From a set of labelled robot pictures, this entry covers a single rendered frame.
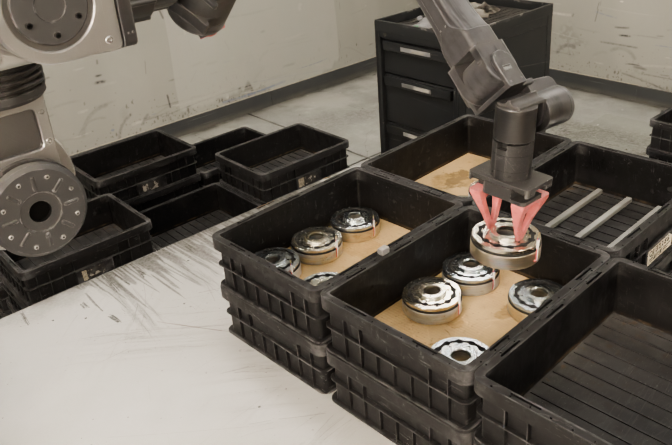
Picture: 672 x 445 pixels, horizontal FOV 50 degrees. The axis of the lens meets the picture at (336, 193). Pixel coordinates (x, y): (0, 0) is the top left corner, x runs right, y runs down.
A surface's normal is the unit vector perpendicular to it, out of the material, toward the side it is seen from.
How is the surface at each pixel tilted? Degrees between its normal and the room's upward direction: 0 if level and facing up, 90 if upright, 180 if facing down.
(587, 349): 0
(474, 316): 0
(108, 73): 90
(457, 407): 90
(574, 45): 90
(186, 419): 0
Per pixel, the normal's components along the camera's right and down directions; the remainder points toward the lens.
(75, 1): 0.66, 0.29
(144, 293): -0.07, -0.89
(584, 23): -0.75, 0.34
